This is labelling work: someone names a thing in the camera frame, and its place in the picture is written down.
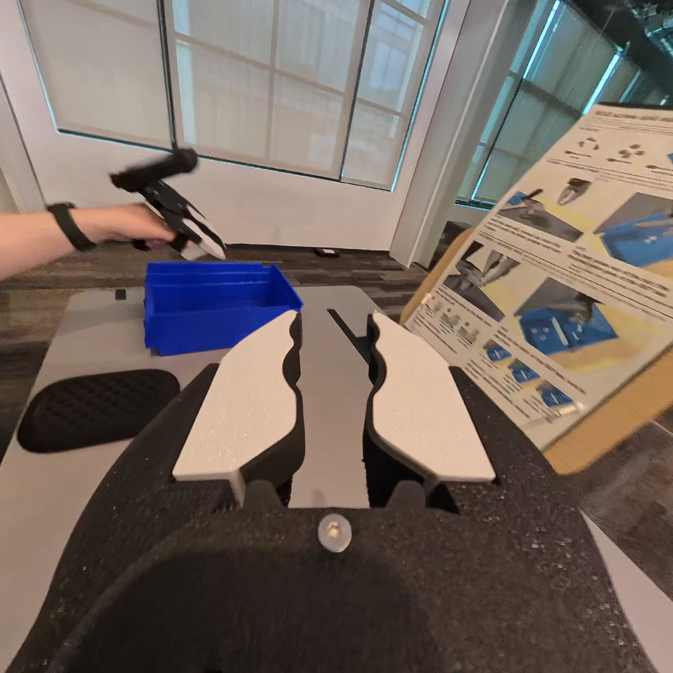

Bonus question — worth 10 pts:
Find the black wristband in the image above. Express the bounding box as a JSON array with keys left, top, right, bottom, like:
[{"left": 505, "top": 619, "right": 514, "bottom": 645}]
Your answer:
[{"left": 46, "top": 202, "right": 98, "bottom": 252}]

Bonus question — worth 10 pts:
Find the person's left forearm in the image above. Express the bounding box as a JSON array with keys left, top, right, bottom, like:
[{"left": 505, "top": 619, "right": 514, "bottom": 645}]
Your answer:
[{"left": 0, "top": 208, "right": 72, "bottom": 280}]

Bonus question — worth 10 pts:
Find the printed instruction sheet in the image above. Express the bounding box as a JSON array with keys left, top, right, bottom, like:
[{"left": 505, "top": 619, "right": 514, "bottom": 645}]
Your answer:
[{"left": 405, "top": 104, "right": 673, "bottom": 452}]

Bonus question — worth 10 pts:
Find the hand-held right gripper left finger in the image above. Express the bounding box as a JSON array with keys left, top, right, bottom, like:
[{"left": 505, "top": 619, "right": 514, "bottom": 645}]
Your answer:
[{"left": 172, "top": 309, "right": 307, "bottom": 507}]

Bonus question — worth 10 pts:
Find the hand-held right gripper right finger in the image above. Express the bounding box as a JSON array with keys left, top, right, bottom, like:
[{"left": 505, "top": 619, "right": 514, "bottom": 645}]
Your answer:
[{"left": 364, "top": 311, "right": 497, "bottom": 503}]

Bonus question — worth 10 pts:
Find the person's left hand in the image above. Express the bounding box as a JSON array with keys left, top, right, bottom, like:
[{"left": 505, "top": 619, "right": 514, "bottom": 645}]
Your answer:
[{"left": 90, "top": 204, "right": 179, "bottom": 251}]

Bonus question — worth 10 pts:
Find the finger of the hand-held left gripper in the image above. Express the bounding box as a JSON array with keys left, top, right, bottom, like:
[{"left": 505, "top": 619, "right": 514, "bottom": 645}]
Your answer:
[
  {"left": 171, "top": 221, "right": 211, "bottom": 262},
  {"left": 181, "top": 205, "right": 228, "bottom": 260}
]

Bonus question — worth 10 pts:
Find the tall glass window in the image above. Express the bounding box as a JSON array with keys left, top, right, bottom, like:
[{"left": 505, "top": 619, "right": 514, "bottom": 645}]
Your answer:
[{"left": 456, "top": 0, "right": 673, "bottom": 207}]

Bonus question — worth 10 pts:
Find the blue plastic bin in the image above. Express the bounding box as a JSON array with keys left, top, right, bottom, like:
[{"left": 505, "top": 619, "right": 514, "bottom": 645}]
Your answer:
[{"left": 143, "top": 261, "right": 305, "bottom": 358}]

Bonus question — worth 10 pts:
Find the large paned window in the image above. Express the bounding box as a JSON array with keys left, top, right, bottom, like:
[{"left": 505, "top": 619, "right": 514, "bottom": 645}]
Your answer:
[{"left": 18, "top": 0, "right": 450, "bottom": 192}]

